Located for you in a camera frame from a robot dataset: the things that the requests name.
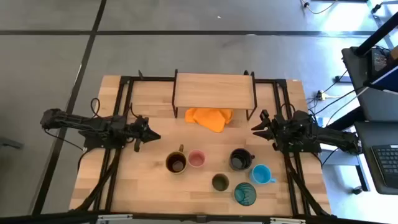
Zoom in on green blue glazed mug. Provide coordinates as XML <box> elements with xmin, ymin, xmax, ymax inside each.
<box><xmin>165</xmin><ymin>144</ymin><xmax>188</xmax><ymax>175</ymax></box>

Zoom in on beige tumbler cup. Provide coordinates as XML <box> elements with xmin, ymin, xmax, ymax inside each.
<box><xmin>211</xmin><ymin>173</ymin><xmax>231</xmax><ymax>192</ymax></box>

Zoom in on black laptop keyboard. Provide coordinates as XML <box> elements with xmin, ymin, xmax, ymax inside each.
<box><xmin>371</xmin><ymin>144</ymin><xmax>398</xmax><ymax>190</ymax></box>

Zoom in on black speckled mug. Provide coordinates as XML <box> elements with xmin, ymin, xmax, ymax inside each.
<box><xmin>229</xmin><ymin>147</ymin><xmax>256</xmax><ymax>172</ymax></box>

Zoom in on wooden shelf black metal legs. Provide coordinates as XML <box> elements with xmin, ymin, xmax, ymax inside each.
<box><xmin>172</xmin><ymin>68</ymin><xmax>259</xmax><ymax>122</ymax></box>

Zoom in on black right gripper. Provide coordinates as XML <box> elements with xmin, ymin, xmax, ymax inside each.
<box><xmin>251</xmin><ymin>109</ymin><xmax>295</xmax><ymax>152</ymax></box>

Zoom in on white frame label plate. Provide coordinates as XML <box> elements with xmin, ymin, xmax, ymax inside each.
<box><xmin>98</xmin><ymin>213</ymin><xmax>134</xmax><ymax>223</ymax></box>
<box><xmin>269</xmin><ymin>217</ymin><xmax>306</xmax><ymax>224</ymax></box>

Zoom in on pink cup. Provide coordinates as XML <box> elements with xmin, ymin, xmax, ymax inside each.
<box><xmin>187</xmin><ymin>149</ymin><xmax>207</xmax><ymax>169</ymax></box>

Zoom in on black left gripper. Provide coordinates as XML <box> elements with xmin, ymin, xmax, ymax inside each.
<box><xmin>124</xmin><ymin>114</ymin><xmax>162</xmax><ymax>153</ymax></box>

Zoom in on black metal table frame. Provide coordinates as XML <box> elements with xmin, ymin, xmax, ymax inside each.
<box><xmin>68</xmin><ymin>70</ymin><xmax>338</xmax><ymax>218</ymax></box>

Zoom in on teal patterned glass cup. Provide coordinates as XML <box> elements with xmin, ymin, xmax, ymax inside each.
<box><xmin>233</xmin><ymin>182</ymin><xmax>258</xmax><ymax>207</ymax></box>

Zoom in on orange cloth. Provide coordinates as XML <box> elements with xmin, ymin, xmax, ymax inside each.
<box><xmin>184</xmin><ymin>107</ymin><xmax>234</xmax><ymax>134</ymax></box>

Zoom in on black desk with equipment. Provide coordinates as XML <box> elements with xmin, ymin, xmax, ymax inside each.
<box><xmin>341</xmin><ymin>45</ymin><xmax>398</xmax><ymax>123</ymax></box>

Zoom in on black desk with laptop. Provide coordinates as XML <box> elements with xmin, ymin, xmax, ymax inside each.
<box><xmin>354</xmin><ymin>120</ymin><xmax>398</xmax><ymax>196</ymax></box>

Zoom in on black diagonal pole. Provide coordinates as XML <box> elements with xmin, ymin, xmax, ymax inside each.
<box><xmin>354</xmin><ymin>11</ymin><xmax>398</xmax><ymax>57</ymax></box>

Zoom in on light blue mug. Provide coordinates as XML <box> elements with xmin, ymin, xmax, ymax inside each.
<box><xmin>249</xmin><ymin>164</ymin><xmax>277</xmax><ymax>185</ymax></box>

